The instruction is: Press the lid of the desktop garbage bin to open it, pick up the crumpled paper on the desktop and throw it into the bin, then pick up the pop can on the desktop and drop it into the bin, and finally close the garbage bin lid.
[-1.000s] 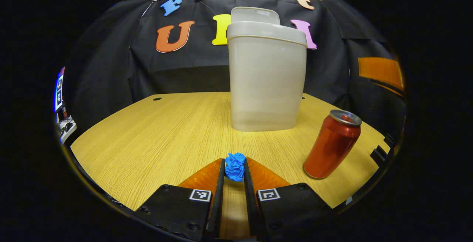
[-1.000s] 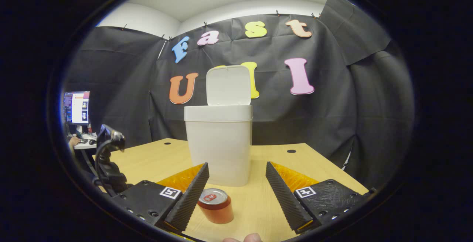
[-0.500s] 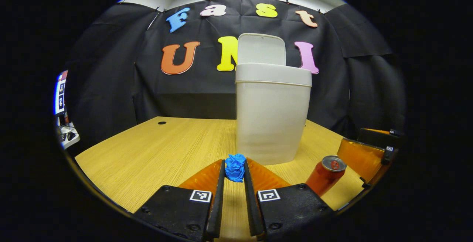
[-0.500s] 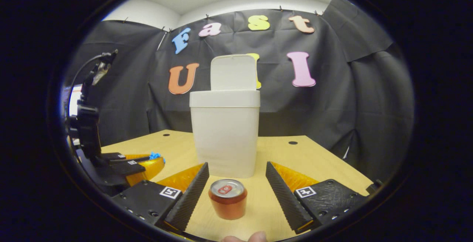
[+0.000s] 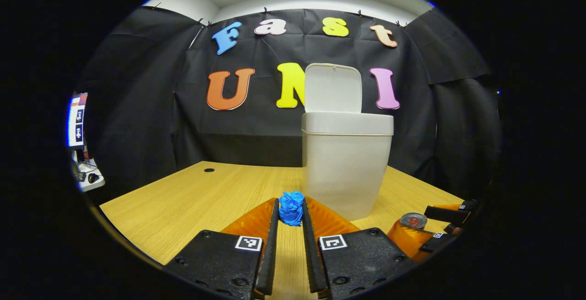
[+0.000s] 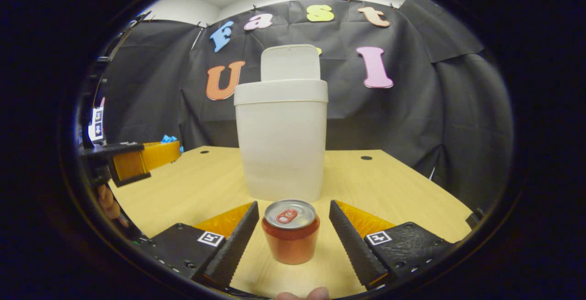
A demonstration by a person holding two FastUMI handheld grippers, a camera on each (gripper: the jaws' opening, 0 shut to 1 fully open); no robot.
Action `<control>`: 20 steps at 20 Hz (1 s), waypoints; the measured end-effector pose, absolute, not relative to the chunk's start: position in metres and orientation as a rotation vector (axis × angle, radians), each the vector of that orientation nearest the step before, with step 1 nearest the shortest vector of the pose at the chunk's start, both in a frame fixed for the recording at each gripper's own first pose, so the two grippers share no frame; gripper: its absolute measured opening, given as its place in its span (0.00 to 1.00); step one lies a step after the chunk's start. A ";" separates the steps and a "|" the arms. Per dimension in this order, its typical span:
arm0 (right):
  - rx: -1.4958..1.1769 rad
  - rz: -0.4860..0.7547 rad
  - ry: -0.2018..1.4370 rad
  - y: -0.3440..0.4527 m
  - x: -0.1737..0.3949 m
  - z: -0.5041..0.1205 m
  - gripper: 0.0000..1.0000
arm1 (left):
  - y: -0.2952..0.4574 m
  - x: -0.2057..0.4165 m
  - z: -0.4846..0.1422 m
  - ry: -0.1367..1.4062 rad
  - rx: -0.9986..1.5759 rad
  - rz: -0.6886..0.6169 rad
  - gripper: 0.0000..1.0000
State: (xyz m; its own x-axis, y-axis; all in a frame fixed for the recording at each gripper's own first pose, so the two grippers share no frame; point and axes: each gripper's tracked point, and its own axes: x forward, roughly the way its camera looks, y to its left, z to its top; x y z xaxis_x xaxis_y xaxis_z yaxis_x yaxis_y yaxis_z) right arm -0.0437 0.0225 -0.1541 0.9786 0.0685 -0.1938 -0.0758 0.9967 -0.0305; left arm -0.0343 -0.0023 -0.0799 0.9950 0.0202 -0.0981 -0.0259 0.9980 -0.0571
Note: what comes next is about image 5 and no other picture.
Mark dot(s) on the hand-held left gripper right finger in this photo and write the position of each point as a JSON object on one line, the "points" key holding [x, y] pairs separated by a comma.
{"points": [[310, 254]]}

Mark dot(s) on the black keyboard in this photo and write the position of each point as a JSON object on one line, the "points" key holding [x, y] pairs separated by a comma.
{"points": [[80, 177]]}

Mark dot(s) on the wooden desktop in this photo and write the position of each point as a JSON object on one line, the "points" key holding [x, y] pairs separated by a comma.
{"points": [[206, 208]]}

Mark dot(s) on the black backdrop cloth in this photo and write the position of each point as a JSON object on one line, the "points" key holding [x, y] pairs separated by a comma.
{"points": [[137, 121]]}

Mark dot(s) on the computer monitor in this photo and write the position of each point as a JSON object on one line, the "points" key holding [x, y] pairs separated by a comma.
{"points": [[77, 121]]}

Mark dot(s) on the white desktop garbage bin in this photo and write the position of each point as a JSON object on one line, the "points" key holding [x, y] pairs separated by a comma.
{"points": [[343, 171]]}

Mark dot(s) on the dark drink bottle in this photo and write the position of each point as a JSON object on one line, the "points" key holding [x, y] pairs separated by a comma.
{"points": [[85, 152]]}

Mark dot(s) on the blue paper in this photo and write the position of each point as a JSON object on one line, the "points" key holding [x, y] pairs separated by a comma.
{"points": [[291, 208]]}

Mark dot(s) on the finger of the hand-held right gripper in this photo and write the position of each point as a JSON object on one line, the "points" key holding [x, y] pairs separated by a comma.
{"points": [[451, 213], [407, 242]]}

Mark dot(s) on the black computer mouse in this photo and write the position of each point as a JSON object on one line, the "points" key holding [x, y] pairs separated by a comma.
{"points": [[93, 178]]}

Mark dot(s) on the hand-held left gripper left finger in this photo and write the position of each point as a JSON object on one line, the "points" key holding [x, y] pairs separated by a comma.
{"points": [[271, 245]]}

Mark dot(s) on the white side desk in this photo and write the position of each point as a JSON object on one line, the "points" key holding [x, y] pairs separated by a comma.
{"points": [[91, 187]]}

